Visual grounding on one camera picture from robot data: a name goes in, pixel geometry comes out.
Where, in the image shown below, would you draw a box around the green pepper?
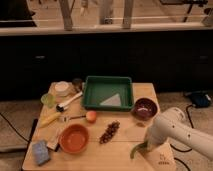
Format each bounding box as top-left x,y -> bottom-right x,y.
130,141 -> 148,159

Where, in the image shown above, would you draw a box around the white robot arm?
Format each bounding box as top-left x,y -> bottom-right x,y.
146,107 -> 213,160

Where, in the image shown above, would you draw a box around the dark maroon bowl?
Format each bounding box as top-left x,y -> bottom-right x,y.
133,98 -> 158,121

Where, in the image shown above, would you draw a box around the orange red bowl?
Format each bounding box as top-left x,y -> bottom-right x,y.
59,124 -> 89,154

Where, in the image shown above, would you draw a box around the bunch of dark grapes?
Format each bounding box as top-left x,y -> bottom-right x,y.
99,121 -> 120,144

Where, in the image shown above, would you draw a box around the orange peach fruit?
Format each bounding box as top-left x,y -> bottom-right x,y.
86,111 -> 97,123

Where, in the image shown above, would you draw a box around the black device on floor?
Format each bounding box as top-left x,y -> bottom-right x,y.
184,91 -> 211,108

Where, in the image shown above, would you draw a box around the green plastic tray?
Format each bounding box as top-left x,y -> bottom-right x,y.
82,76 -> 134,111

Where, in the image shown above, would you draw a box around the small wooden block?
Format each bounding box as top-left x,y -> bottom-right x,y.
47,137 -> 60,151

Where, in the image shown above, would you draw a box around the white round container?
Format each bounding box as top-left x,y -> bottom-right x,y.
54,81 -> 70,97

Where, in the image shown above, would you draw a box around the yellow banana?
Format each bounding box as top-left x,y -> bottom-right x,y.
40,112 -> 61,127

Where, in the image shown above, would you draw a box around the blue sponge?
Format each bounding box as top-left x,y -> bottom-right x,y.
32,140 -> 50,166

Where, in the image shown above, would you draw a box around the green plastic cup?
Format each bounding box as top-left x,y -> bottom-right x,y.
41,93 -> 55,108

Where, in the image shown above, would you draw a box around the black cable right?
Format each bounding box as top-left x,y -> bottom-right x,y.
170,104 -> 198,154

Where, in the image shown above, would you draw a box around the black cable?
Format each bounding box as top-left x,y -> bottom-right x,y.
170,104 -> 198,154
0,112 -> 31,144

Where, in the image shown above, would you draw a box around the white handled brush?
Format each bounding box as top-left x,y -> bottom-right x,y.
56,92 -> 83,112

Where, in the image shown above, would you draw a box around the black cable left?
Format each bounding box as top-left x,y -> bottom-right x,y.
0,112 -> 31,144

